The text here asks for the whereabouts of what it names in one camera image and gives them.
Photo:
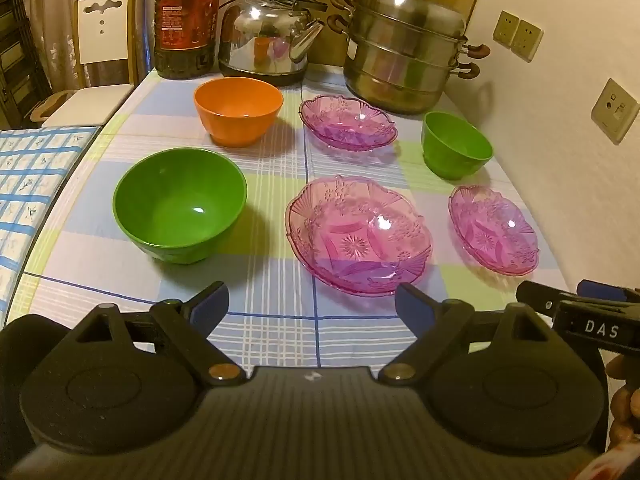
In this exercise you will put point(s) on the large pink glass plate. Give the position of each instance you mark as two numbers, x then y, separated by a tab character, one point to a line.
357	240

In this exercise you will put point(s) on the pastel checkered tablecloth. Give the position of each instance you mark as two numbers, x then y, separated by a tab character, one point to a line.
280	320

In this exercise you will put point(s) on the black rack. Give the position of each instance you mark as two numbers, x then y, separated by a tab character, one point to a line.
15	50

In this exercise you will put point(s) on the blue white checkered cloth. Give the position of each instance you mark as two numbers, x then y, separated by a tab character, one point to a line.
35	185

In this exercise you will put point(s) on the small pink glass plate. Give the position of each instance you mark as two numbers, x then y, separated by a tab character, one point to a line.
350	122
492	232

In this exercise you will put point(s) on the small green plastic bowl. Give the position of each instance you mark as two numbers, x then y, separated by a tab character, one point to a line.
457	142

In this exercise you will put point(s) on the cooking oil bottle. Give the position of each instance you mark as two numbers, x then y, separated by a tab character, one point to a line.
185	25

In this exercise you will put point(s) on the stainless steel steamer pot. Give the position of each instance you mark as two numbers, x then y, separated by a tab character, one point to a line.
405	55

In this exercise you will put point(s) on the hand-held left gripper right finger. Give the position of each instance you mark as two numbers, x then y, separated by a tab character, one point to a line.
414	310

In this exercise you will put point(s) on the beige wall socket plate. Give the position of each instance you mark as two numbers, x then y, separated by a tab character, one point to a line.
615	110

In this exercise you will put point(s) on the white wooden chair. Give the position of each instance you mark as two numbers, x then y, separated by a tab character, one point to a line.
105	45

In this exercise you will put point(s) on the stainless steel kettle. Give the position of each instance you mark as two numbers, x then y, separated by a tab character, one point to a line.
265	35

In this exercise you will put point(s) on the large green plastic bowl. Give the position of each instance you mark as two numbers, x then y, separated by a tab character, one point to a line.
170	210

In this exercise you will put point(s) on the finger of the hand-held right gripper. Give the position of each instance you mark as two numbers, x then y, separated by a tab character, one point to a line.
600	289
537	295

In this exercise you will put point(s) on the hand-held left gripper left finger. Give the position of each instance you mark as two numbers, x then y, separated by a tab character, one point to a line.
210	306

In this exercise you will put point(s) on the beige wall outlet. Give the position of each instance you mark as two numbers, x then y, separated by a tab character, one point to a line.
527	40
505	27

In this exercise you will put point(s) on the person's right hand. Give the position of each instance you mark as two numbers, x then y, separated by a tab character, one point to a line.
625	400

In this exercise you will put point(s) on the orange plastic bowl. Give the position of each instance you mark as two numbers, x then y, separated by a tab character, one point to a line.
237	110

